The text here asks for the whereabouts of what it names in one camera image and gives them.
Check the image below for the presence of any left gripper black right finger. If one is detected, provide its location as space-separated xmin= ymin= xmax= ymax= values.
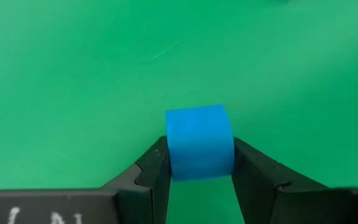
xmin=231 ymin=137 xmax=351 ymax=224

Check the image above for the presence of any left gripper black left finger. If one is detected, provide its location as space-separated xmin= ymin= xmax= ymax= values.
xmin=99 ymin=136 xmax=172 ymax=224

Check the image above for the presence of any blue half-round wooden block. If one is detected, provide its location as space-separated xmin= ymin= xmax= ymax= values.
xmin=165 ymin=105 xmax=236 ymax=182

